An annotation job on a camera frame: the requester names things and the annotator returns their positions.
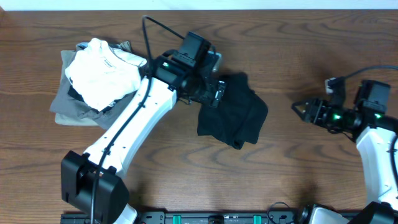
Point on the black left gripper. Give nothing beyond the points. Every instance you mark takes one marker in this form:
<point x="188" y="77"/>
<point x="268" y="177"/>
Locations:
<point x="213" y="97"/>

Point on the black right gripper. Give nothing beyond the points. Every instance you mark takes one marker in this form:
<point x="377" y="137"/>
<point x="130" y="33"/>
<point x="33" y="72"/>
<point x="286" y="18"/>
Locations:
<point x="316" y="107"/>

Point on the black t-shirt with logo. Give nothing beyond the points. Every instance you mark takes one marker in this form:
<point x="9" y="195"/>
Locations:
<point x="239" y="116"/>

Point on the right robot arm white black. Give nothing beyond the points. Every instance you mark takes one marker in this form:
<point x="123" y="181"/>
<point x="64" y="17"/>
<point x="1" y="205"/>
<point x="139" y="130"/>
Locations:
<point x="375" y="136"/>

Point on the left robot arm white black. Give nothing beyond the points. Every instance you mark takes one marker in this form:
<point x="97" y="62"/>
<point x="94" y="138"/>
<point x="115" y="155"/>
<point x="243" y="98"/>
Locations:
<point x="93" y="181"/>

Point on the white folded t-shirt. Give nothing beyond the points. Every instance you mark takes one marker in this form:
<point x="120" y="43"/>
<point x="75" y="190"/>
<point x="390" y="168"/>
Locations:
<point x="102" y="74"/>

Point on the black folded t-shirt in pile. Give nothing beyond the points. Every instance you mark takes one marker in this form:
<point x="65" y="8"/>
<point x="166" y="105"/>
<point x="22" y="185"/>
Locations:
<point x="75" y="95"/>

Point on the grey folded t-shirt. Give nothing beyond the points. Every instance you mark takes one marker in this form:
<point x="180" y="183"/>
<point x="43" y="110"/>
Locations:
<point x="63" y="99"/>

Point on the black mounting rail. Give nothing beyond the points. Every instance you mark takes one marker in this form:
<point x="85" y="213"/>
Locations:
<point x="275" y="214"/>

